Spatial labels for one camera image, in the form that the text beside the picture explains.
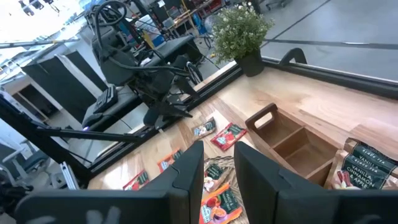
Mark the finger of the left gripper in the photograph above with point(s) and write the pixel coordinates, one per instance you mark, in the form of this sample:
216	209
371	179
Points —
172	112
186	87

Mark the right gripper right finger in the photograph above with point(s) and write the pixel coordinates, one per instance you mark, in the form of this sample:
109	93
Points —
258	177

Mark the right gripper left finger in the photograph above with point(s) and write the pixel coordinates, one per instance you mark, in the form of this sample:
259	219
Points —
192	174

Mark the orange peach tea packet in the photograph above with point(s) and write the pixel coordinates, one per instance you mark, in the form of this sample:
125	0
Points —
219	207
168	160

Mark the red strawberry tea packet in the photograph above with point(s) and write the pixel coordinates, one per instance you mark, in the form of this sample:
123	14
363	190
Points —
136	182
228	137

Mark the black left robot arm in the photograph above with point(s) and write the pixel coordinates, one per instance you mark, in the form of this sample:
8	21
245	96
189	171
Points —
115	62

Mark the grey desk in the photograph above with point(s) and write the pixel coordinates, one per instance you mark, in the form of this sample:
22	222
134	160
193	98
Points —
127	96

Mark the round woven placemat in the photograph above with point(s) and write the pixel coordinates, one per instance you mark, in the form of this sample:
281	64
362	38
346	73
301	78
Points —
224	160

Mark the wooden compartment box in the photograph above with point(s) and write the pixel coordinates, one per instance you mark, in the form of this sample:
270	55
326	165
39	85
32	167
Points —
298	149

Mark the black keyboard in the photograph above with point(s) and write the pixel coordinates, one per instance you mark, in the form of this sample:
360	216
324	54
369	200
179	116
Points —
105	99

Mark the white and blue container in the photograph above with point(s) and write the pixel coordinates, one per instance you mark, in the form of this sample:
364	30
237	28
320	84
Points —
150	31

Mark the black computer mouse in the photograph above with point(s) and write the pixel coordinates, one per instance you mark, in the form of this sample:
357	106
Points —
91	120

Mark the green potted plant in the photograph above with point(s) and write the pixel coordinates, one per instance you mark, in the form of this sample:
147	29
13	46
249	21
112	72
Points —
239	31

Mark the black crossbar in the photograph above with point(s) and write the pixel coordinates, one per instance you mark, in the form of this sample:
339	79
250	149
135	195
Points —
93	135

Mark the black partition panel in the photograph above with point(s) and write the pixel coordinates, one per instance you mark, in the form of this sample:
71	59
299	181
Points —
62	90

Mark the black arched hook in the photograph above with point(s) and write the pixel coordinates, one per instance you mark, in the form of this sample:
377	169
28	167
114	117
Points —
287	53

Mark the silver aluminium profile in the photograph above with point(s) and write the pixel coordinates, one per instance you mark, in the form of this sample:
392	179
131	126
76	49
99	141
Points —
70	175

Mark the thick black diagonal beam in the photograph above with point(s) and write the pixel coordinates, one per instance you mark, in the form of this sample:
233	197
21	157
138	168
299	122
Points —
37	137

